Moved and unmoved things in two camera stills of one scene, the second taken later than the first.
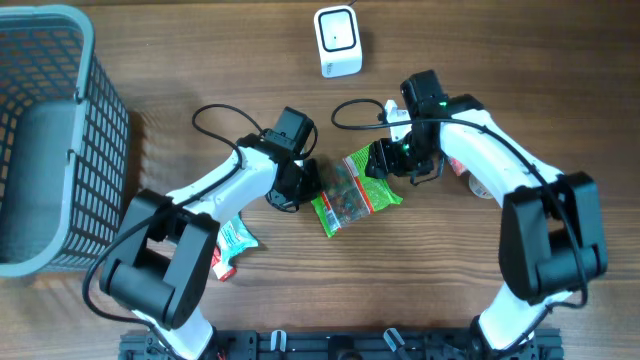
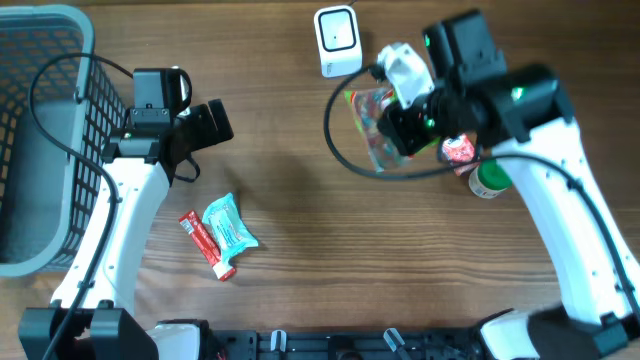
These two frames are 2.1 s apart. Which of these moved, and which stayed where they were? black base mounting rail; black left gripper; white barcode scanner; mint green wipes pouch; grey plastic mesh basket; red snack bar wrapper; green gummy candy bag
Moved: red snack bar wrapper; green gummy candy bag; black left gripper
Stayed: grey plastic mesh basket; black base mounting rail; mint green wipes pouch; white barcode scanner
